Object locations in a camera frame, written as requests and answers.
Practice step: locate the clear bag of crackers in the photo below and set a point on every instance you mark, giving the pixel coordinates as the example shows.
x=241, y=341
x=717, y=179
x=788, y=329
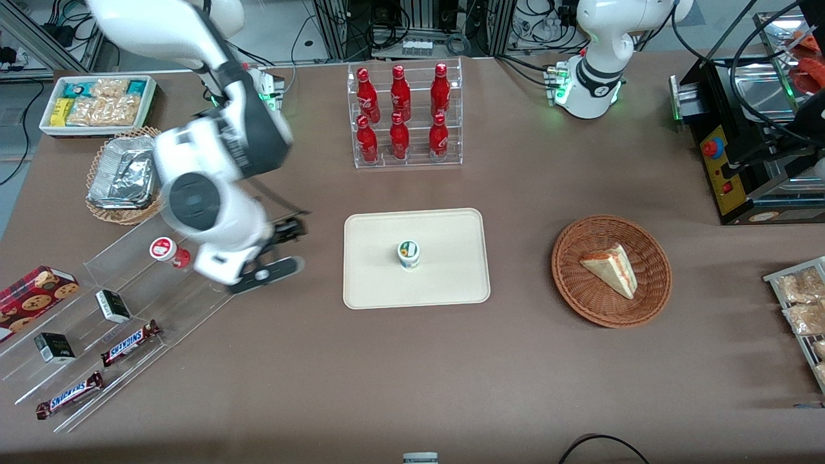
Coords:
x=820, y=349
x=802, y=285
x=805, y=319
x=821, y=374

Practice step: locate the yellow snack packet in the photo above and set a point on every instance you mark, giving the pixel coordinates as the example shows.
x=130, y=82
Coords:
x=62, y=113

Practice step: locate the red cookie box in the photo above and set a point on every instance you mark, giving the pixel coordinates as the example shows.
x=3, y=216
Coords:
x=32, y=296

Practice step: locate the red white yogurt cup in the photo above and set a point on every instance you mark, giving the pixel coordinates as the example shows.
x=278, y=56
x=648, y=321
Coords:
x=166, y=251

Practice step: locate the clear acrylic display ramp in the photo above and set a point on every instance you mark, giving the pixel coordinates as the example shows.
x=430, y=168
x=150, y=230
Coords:
x=161, y=309

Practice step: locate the flat light wicker basket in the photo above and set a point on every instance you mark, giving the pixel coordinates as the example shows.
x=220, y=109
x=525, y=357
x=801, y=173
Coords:
x=122, y=216

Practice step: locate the cream plastic tray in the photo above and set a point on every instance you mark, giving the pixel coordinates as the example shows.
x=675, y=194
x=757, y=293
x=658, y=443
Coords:
x=387, y=283

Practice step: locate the clear acrylic bottle rack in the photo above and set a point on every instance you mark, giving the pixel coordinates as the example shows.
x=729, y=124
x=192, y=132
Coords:
x=416, y=164

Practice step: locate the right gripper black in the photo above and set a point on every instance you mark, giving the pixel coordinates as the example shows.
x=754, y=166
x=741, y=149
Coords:
x=288, y=229

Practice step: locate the round brown wicker basket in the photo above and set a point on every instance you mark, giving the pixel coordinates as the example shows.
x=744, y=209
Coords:
x=580, y=296

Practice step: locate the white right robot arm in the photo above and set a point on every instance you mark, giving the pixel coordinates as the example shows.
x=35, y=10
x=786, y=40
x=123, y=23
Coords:
x=219, y=148

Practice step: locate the Snickers bar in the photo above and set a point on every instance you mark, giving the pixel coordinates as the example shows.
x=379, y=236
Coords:
x=67, y=395
x=129, y=343

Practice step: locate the small black box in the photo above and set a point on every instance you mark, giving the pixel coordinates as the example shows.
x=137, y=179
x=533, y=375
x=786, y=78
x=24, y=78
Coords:
x=113, y=306
x=55, y=348

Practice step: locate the wrapped triangle sandwich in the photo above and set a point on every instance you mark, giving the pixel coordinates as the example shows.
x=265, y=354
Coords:
x=612, y=267

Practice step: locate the black food warmer cabinet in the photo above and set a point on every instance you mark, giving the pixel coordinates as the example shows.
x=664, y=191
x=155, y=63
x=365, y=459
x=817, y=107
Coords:
x=741, y=161

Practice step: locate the blue tape strip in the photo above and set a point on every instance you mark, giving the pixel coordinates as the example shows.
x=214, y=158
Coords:
x=811, y=405

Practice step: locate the small yogurt cup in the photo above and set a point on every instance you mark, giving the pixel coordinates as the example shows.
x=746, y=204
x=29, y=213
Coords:
x=408, y=254

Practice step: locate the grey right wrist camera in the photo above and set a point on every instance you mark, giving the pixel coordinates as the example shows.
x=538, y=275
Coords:
x=264, y=276

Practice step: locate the small white grey object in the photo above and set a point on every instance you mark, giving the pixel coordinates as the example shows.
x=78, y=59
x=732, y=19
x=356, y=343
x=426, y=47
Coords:
x=420, y=458

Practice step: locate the red cola bottle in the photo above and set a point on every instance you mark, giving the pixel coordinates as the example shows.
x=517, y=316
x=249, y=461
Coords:
x=438, y=138
x=400, y=93
x=367, y=142
x=368, y=96
x=399, y=138
x=440, y=90

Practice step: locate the teal snack packet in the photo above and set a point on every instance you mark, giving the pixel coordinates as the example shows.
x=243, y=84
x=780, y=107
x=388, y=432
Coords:
x=77, y=89
x=136, y=88

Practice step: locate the aluminium foil container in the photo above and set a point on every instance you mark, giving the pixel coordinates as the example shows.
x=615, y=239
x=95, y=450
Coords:
x=122, y=177

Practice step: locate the white power strip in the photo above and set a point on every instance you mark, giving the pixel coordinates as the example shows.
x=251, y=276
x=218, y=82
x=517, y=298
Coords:
x=417, y=48

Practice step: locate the red round knob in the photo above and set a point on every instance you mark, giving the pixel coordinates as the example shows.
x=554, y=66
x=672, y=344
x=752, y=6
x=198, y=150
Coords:
x=712, y=148

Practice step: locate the clear bag of snacks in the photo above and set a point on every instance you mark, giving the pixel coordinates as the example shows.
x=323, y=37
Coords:
x=103, y=111
x=109, y=89

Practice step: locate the stainless steel pan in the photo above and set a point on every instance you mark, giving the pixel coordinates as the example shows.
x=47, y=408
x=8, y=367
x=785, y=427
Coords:
x=760, y=90

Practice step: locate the white plastic snack tub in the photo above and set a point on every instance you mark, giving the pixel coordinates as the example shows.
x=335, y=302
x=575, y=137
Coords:
x=48, y=129

